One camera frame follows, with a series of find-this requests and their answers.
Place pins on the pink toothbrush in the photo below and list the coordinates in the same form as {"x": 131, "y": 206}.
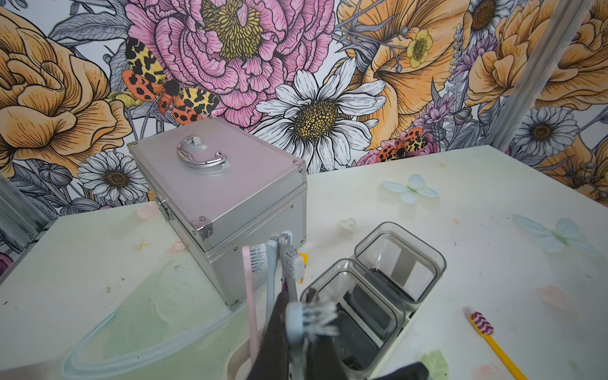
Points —
{"x": 254, "y": 260}

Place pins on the aluminium frame post left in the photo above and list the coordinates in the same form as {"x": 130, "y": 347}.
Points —
{"x": 22, "y": 225}

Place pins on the black toothbrush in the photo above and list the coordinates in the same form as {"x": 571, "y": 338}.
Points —
{"x": 293, "y": 267}

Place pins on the yellow toothbrush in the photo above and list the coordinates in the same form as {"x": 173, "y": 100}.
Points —
{"x": 486, "y": 331}

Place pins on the silver aluminium first aid case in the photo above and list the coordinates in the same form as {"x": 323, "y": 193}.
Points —
{"x": 221, "y": 188}

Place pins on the light blue toothbrush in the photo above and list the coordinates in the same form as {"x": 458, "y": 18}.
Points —
{"x": 304, "y": 323}

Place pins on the aluminium frame post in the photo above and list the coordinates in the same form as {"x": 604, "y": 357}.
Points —
{"x": 562, "y": 27}
{"x": 22, "y": 225}

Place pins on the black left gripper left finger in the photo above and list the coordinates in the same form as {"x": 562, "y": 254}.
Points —
{"x": 272, "y": 362}

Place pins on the white clear toothbrush holder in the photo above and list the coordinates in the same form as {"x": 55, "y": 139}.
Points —
{"x": 377, "y": 291}

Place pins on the aluminium frame post right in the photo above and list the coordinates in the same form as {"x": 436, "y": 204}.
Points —
{"x": 562, "y": 27}

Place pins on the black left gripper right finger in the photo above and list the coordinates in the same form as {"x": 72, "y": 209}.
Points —
{"x": 323, "y": 363}

